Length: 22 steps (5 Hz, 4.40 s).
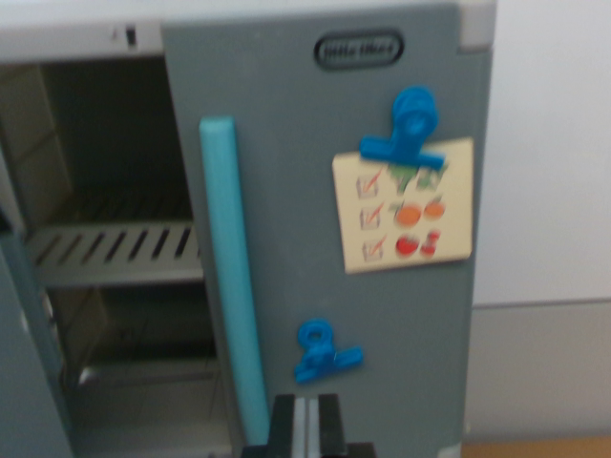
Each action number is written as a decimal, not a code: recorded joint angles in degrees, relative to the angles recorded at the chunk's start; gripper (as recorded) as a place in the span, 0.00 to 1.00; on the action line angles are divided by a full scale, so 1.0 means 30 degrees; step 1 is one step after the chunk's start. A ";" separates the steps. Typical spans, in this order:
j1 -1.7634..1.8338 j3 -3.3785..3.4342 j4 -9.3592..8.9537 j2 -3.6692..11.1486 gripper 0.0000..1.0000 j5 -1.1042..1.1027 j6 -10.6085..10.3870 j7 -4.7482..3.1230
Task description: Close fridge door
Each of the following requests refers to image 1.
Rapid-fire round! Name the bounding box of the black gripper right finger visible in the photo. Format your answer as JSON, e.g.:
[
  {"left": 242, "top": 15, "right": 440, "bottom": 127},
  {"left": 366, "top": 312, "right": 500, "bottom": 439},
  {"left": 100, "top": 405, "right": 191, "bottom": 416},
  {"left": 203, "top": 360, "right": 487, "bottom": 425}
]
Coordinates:
[{"left": 308, "top": 392, "right": 347, "bottom": 448}]

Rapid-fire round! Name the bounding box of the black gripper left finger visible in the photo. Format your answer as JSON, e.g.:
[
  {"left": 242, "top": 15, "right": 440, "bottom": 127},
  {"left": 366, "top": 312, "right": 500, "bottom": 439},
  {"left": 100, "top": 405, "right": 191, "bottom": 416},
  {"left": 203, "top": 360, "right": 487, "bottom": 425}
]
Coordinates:
[{"left": 269, "top": 393, "right": 309, "bottom": 448}]

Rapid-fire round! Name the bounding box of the grey solid fridge shelf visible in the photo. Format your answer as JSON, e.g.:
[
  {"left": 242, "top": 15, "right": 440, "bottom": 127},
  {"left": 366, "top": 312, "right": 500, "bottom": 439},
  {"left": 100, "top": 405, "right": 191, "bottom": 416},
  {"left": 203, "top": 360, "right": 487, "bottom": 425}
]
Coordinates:
[{"left": 75, "top": 355, "right": 221, "bottom": 388}]

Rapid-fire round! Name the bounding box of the grey slotted fridge shelf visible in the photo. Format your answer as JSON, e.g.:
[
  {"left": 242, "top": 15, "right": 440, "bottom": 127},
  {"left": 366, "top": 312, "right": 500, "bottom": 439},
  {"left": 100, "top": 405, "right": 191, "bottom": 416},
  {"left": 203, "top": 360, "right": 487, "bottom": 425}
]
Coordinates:
[{"left": 24, "top": 222, "right": 204, "bottom": 288}]

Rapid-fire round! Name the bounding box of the grey door with logo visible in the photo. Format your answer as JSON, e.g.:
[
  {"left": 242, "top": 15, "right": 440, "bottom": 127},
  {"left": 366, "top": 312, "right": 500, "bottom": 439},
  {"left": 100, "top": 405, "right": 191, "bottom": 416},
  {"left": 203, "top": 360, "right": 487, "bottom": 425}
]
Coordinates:
[{"left": 159, "top": 2, "right": 494, "bottom": 458}]

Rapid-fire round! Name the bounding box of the grey toy fridge cabinet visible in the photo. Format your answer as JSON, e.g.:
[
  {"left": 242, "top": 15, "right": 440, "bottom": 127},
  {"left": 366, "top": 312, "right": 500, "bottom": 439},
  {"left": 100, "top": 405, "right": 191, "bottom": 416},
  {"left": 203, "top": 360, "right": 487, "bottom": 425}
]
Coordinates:
[{"left": 0, "top": 0, "right": 497, "bottom": 458}]

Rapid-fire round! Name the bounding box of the small blue clip magnet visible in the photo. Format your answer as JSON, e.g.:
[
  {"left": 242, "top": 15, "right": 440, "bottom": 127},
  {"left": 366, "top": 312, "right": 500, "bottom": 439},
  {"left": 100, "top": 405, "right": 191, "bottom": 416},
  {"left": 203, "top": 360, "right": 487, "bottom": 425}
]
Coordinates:
[{"left": 293, "top": 319, "right": 365, "bottom": 385}]

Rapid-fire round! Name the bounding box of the cream shopping list card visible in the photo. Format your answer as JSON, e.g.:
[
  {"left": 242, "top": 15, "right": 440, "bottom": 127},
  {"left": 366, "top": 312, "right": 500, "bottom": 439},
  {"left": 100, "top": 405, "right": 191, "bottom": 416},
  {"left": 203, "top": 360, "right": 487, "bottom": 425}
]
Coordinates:
[{"left": 331, "top": 136, "right": 475, "bottom": 276}]

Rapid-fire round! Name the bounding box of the large blue clip magnet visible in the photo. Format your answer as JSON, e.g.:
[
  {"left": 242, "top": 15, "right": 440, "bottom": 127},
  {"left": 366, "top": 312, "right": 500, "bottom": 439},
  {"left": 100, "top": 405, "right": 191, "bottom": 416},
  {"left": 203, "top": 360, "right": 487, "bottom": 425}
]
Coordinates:
[{"left": 358, "top": 85, "right": 451, "bottom": 169}]

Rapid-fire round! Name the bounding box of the teal handle on logo door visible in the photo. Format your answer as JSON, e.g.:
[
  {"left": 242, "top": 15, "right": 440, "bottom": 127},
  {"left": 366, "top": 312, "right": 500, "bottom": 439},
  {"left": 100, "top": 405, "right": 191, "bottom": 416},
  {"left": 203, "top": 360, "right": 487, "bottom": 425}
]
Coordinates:
[{"left": 199, "top": 115, "right": 270, "bottom": 443}]

